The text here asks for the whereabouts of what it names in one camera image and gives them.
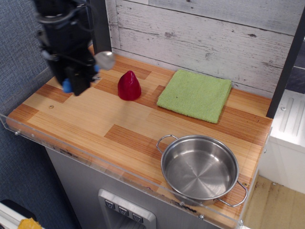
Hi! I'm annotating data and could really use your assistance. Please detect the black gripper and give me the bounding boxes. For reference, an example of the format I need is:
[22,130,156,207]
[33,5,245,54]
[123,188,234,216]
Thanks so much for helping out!
[36,16,93,96]

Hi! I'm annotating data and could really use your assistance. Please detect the blue handled metal spoon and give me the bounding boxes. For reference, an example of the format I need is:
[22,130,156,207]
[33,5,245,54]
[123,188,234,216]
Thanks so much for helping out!
[62,51,115,96]

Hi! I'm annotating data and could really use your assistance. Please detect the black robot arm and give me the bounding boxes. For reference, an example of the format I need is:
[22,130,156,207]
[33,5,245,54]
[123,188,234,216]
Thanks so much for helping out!
[34,0,98,96]

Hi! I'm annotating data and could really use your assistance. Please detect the red strawberry shaped toy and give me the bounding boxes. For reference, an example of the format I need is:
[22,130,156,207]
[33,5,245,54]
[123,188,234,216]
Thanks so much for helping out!
[118,71,142,101]

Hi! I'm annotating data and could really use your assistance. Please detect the clear acrylic table guard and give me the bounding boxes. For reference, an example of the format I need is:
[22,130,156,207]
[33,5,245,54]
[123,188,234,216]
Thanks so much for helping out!
[0,34,273,228]

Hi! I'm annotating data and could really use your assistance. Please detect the grey cabinet with dispenser panel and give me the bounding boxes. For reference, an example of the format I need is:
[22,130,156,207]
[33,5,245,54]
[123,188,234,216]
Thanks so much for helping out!
[45,146,224,229]

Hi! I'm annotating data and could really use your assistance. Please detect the green folded cloth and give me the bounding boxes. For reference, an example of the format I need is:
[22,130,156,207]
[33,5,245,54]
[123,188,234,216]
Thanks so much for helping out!
[157,70,232,124]

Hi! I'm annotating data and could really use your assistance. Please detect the yellow black object corner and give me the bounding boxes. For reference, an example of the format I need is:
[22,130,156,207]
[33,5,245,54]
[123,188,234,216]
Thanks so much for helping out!
[0,199,43,229]

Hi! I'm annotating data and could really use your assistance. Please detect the stainless steel pot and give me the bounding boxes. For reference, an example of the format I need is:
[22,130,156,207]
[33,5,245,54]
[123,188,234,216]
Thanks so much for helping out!
[156,135,248,207]

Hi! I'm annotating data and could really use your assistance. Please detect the white ribbed side unit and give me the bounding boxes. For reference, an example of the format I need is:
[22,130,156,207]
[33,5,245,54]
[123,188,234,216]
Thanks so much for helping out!
[258,90,305,193]

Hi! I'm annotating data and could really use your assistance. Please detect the dark left vertical post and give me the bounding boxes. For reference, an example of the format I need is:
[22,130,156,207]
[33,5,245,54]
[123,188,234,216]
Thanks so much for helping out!
[86,0,115,70]

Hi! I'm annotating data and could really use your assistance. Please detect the dark vertical post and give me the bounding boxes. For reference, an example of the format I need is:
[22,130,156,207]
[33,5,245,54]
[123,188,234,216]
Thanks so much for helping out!
[266,9,305,118]
[86,0,115,70]

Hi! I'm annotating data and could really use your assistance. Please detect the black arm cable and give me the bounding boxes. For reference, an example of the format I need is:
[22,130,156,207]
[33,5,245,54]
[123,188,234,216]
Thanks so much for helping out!
[71,0,98,33]

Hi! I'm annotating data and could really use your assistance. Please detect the dark right vertical post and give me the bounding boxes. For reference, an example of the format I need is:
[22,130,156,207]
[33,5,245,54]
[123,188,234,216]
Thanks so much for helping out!
[266,9,305,118]

